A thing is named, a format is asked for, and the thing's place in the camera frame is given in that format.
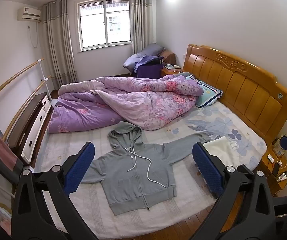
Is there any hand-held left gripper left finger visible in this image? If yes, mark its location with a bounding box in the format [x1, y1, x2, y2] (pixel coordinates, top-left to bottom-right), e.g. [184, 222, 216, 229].
[10, 141, 101, 240]

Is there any wooden bed headboard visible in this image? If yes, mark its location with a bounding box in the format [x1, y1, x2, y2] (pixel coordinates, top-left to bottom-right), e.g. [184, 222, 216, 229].
[182, 44, 287, 143]

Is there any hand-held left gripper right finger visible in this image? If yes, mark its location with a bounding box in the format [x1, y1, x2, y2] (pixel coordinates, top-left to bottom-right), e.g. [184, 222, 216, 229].
[192, 142, 281, 240]

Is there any brown grey hanging cloth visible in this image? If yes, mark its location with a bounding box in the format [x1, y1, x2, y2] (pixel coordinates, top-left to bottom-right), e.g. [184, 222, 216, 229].
[0, 120, 24, 178]

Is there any wooden barre rail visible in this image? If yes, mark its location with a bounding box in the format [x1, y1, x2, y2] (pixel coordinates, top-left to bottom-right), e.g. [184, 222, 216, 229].
[0, 59, 45, 103]
[2, 76, 52, 141]

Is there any air conditioner power cord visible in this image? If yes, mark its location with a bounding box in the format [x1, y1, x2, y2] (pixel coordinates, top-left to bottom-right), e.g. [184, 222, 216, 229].
[27, 25, 39, 48]

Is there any white framed window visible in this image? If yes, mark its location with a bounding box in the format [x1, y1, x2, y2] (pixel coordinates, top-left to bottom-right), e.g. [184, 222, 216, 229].
[77, 0, 132, 52]

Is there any white wall air conditioner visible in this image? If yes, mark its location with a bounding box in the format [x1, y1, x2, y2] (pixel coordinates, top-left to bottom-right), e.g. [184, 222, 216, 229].
[17, 6, 42, 22]

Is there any purple floral quilt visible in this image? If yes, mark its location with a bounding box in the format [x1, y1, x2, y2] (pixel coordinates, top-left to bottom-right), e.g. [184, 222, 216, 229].
[47, 74, 204, 133]

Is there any white folded garment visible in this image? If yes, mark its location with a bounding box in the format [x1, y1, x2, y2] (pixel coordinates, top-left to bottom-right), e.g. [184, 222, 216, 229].
[203, 136, 237, 170]

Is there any wooden nightstand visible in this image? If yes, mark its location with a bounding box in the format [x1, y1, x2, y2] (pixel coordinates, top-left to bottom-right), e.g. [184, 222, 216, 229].
[161, 64, 184, 78]
[261, 135, 287, 197]

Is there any colourful small box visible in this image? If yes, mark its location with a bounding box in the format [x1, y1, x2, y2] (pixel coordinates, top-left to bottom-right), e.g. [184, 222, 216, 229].
[274, 140, 285, 157]

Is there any dark top white drawer cabinet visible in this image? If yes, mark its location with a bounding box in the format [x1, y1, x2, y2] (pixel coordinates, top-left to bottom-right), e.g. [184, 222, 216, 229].
[7, 92, 52, 166]

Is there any grey zip hoodie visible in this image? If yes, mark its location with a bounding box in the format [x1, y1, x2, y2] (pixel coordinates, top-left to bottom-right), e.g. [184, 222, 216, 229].
[80, 121, 211, 216]

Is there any white barre stand post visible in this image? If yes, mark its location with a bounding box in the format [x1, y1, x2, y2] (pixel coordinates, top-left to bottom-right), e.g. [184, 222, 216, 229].
[38, 58, 52, 101]

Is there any grey striped curtain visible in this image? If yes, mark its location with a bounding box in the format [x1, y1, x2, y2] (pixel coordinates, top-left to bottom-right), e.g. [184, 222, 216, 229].
[42, 0, 78, 90]
[130, 0, 159, 55]

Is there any brown armchair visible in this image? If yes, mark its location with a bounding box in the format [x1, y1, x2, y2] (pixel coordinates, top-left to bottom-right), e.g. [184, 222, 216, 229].
[159, 49, 176, 66]

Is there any pale floral bed sheet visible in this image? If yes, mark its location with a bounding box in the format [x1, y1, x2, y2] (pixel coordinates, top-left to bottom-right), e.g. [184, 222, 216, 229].
[35, 100, 268, 240]

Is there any pale blue striped pillow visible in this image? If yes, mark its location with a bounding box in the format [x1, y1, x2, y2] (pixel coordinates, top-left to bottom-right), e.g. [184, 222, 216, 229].
[185, 74, 223, 109]

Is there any dark purple cloth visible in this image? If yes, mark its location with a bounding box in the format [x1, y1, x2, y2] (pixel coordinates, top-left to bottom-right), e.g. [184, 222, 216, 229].
[135, 56, 164, 78]

